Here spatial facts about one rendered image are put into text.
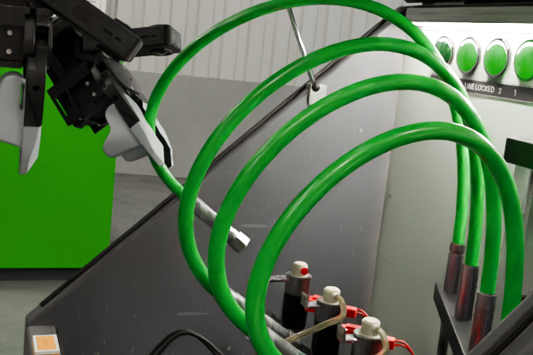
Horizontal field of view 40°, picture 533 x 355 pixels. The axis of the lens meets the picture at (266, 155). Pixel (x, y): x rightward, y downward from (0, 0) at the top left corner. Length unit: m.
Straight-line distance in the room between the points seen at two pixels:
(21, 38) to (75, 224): 3.39
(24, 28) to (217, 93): 6.53
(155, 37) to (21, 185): 3.13
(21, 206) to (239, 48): 3.75
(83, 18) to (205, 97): 6.49
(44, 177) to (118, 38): 3.30
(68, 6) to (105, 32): 0.04
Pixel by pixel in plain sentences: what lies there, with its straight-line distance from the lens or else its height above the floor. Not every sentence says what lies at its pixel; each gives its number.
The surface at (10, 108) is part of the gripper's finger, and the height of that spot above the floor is 1.29.
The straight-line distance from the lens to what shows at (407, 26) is 0.85.
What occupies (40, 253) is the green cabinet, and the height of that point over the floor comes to 0.16.
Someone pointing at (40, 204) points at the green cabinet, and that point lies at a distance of 3.99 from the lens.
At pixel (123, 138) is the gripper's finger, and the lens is 0.85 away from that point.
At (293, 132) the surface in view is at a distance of 0.58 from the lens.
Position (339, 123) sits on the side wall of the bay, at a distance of 1.13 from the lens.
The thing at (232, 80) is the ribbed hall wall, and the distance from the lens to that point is 7.18.
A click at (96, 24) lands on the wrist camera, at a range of 0.68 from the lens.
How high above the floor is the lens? 1.36
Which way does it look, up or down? 8 degrees down
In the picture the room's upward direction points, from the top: 6 degrees clockwise
